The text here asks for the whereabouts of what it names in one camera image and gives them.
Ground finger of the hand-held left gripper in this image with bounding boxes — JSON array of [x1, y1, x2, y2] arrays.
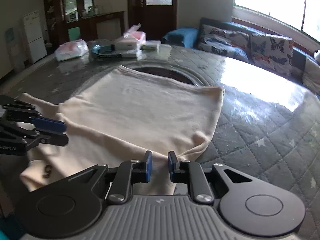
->
[[0, 95, 67, 133], [0, 124, 69, 147]]

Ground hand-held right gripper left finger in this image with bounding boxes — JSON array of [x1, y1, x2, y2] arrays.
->
[[67, 150, 153, 205]]

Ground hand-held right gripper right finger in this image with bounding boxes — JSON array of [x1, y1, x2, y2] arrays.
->
[[167, 151, 253, 204]]

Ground cream garment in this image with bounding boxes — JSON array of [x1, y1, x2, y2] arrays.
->
[[19, 65, 225, 195]]

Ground white plastic bag packet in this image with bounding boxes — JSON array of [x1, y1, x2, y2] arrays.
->
[[54, 39, 89, 62]]

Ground white fridge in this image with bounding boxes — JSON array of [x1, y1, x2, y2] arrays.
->
[[23, 10, 48, 64]]

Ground round built-in table cooker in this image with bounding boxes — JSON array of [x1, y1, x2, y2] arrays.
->
[[129, 66, 200, 85]]

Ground dark wooden cabinet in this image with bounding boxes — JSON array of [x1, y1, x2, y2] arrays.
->
[[44, 0, 125, 45]]

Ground white box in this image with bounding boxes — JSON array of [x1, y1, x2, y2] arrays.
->
[[114, 41, 140, 51]]

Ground small clear box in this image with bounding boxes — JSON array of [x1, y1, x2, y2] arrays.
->
[[140, 41, 160, 52]]

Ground pink box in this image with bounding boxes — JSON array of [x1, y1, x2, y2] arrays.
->
[[124, 24, 147, 43]]

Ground flat butterfly print pillow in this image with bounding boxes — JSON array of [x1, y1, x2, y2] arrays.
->
[[197, 24, 250, 63]]

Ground large butterfly print pillow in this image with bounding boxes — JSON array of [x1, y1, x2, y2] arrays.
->
[[250, 33, 294, 77]]

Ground dark wooden glass-panel door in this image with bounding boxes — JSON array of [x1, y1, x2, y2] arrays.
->
[[127, 0, 178, 40]]

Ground blue corner sofa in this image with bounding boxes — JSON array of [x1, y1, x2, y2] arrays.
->
[[161, 17, 320, 95]]

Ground plain grey pillow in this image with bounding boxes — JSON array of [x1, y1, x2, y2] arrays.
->
[[302, 57, 320, 93]]

